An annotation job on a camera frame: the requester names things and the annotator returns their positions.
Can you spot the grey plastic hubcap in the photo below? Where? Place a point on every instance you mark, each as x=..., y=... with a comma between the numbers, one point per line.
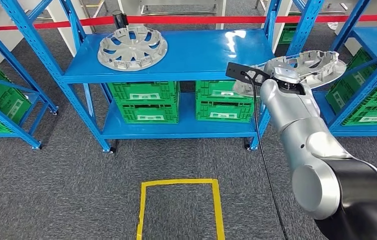
x=321, y=66
x=132, y=49

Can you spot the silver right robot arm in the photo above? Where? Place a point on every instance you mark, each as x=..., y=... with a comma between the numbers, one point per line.
x=294, y=116

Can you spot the red barrier tape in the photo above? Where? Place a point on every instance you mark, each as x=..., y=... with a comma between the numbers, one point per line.
x=175, y=20

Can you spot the white table with chrome bar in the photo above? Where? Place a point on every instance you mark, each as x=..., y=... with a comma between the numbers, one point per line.
x=132, y=6

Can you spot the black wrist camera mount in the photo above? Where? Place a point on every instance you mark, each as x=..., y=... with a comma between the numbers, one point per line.
x=238, y=70

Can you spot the black barrier post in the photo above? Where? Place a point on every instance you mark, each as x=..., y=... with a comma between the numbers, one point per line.
x=119, y=19

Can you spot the chrome metal stool frame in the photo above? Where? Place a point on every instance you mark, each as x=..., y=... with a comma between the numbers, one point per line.
x=99, y=5

